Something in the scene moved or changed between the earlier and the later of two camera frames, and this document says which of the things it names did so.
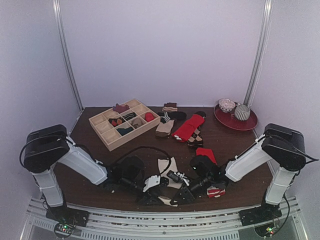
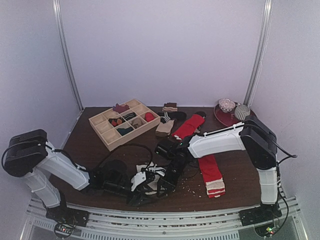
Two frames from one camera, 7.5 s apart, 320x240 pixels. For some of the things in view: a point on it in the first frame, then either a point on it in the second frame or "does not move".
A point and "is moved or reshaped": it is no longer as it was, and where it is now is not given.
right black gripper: [185, 192] -> [168, 183]
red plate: [229, 119] does not move
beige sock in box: [137, 123] does not move
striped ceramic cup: [242, 112] does not move
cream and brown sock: [162, 163] is moved or reshaped
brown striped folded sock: [171, 106] does not move
